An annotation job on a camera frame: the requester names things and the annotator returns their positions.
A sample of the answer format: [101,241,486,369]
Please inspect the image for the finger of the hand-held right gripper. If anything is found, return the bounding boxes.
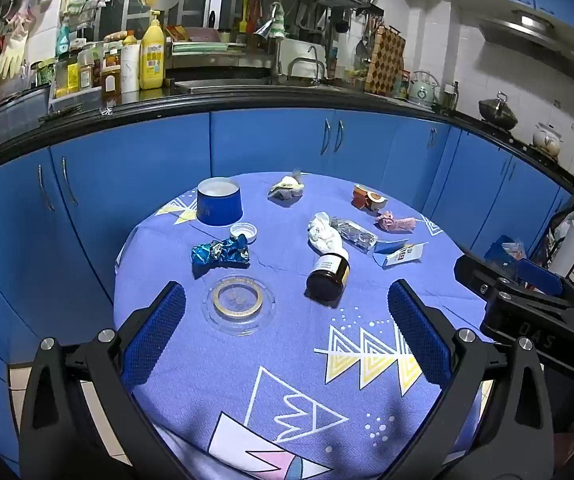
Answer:
[515,259,574,304]
[454,254,568,312]

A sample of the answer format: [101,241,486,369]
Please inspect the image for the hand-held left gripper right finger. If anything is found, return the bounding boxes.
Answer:
[382,279,555,480]

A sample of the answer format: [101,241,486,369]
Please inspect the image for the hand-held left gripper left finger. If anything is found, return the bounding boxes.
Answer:
[20,281,188,480]

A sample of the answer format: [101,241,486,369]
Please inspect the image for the blue white small carton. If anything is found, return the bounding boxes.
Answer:
[373,240,428,267]

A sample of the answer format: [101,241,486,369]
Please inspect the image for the blue foil wrapper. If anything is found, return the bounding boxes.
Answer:
[190,236,251,268]

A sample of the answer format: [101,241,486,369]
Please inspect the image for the brown glass jar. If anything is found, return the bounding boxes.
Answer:
[306,249,351,303]

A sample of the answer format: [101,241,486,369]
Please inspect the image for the clear plastic wrapper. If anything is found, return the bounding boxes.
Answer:
[330,216,379,255]

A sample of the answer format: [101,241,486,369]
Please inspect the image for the blue paper cup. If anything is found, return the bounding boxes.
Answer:
[196,177,244,227]

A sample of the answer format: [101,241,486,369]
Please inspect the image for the white tissue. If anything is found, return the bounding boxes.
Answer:
[308,212,344,253]

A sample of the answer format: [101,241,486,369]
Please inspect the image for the yellow white wrapper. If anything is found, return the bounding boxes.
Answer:
[268,170,305,202]

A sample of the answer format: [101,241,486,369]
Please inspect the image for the person's right forearm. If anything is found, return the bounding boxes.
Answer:
[553,427,574,468]

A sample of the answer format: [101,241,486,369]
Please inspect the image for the grey bin blue bag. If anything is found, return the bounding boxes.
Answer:
[484,235,528,263]

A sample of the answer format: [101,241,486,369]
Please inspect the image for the pink crumpled wrapper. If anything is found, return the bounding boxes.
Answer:
[376,211,417,234]

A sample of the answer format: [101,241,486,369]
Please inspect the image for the white bottle cap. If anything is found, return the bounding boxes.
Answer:
[230,222,258,244]

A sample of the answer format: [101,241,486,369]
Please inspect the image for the blue printed tablecloth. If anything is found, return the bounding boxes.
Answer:
[114,172,492,480]

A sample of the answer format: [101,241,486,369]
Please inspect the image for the white ceramic pot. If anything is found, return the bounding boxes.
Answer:
[533,121,565,156]

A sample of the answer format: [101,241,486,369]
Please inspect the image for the dark wok with lid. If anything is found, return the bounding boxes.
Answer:
[478,91,518,130]

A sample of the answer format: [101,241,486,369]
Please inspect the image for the mint green kettle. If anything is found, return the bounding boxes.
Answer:
[407,70,440,108]

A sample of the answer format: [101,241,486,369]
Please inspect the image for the blue kitchen base cabinets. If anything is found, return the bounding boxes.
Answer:
[0,107,574,476]

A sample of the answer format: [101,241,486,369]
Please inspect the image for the checkered wooden cutting board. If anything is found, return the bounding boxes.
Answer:
[364,25,406,96]

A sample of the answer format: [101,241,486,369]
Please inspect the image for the steel range hood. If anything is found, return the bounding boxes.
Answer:
[479,10,574,83]

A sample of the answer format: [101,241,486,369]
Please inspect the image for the clear plastic storage box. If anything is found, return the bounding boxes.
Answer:
[0,85,52,146]

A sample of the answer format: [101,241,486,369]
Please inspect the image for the row of condiment jars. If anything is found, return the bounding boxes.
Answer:
[54,40,142,98]

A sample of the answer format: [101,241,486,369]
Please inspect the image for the yellow dish soap bottle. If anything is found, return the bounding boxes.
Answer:
[140,10,167,91]

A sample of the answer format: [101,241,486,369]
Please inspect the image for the white plastic basin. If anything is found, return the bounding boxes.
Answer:
[287,37,328,80]

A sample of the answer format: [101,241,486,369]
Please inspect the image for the teal spray bottle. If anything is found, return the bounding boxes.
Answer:
[56,15,73,58]

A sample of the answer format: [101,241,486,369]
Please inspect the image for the yellow rubber glove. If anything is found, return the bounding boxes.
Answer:
[0,35,30,86]

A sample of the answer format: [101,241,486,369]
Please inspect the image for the green striped cloth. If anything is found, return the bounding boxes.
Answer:
[267,2,288,41]

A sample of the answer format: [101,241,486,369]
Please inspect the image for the green checked cloth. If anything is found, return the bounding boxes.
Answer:
[64,0,105,28]

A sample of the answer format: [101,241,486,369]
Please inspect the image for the pink rubber glove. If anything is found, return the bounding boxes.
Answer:
[4,7,37,41]

